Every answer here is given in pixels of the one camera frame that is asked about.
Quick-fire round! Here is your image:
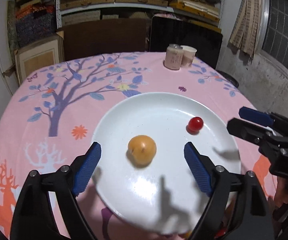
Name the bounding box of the red cherry tomato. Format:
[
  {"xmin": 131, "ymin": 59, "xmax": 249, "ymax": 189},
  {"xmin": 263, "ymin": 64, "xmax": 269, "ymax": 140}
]
[{"xmin": 188, "ymin": 116, "xmax": 204, "ymax": 133}]

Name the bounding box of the pale yellow round fruit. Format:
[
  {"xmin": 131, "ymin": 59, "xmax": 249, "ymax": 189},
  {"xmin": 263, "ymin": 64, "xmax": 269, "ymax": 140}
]
[{"xmin": 127, "ymin": 135, "xmax": 157, "ymax": 166}]

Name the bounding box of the right hand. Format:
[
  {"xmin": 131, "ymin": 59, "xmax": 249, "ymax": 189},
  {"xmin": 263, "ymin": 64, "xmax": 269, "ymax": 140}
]
[{"xmin": 274, "ymin": 177, "xmax": 288, "ymax": 207}]

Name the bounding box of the white round plate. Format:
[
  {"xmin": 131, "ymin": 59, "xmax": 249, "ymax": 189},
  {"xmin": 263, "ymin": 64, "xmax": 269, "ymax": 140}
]
[{"xmin": 92, "ymin": 92, "xmax": 241, "ymax": 235}]

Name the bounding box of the black round stool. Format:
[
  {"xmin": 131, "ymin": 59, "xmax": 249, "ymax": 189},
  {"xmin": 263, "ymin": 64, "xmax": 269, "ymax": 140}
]
[{"xmin": 218, "ymin": 70, "xmax": 239, "ymax": 88}]

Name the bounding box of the window with grille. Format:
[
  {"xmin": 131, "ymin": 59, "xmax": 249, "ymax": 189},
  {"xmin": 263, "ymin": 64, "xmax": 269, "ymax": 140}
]
[{"xmin": 260, "ymin": 0, "xmax": 288, "ymax": 75}]

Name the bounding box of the hanging beige curtain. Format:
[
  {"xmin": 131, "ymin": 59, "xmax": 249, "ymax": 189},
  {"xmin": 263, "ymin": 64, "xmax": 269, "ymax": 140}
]
[{"xmin": 229, "ymin": 0, "xmax": 262, "ymax": 59}]

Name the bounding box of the pink drink can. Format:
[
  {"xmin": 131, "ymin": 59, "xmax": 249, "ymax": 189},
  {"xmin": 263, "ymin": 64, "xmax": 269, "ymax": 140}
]
[{"xmin": 164, "ymin": 44, "xmax": 184, "ymax": 70}]

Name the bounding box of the framed cardboard box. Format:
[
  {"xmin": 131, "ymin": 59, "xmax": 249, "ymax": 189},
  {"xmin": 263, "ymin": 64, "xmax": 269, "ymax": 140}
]
[{"xmin": 15, "ymin": 34, "xmax": 64, "ymax": 84}]

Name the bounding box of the black panel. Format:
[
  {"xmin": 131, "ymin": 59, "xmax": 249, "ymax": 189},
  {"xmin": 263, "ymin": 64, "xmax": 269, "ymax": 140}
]
[{"xmin": 149, "ymin": 16, "xmax": 222, "ymax": 69}]

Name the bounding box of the white metal shelf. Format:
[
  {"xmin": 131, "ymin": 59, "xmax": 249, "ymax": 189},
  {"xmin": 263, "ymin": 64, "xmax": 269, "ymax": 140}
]
[{"xmin": 55, "ymin": 0, "xmax": 220, "ymax": 29}]

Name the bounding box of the brown wooden board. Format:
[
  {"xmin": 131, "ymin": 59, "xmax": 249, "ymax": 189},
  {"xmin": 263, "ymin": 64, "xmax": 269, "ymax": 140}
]
[{"xmin": 62, "ymin": 18, "xmax": 147, "ymax": 61}]

